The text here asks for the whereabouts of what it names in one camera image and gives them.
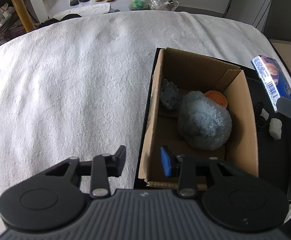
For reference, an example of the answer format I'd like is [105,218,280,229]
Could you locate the white fluffy soft object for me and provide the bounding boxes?
[269,118,282,140]

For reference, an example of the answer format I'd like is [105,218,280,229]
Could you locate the black soft object white tag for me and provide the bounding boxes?
[253,102,270,130]

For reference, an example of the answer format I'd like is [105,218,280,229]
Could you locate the brown cardboard box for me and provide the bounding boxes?
[136,48,259,187]

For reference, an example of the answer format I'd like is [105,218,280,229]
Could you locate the grey spiky plush ball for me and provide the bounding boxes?
[160,79,182,110]

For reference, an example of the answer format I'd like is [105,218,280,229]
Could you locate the orange round plush toy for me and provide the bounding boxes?
[205,90,228,108]

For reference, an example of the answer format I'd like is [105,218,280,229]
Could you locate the light blue fluffy plush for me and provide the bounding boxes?
[177,91,232,151]

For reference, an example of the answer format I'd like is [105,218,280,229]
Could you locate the white towel cover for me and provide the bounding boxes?
[0,10,291,238]

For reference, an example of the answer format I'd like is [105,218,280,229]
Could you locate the clear plastic bag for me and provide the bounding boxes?
[149,0,179,11]

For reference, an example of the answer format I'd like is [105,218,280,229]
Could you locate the green bag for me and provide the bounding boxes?
[129,0,148,11]

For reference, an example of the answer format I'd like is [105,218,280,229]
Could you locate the white cloth on floor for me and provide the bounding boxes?
[53,3,111,20]

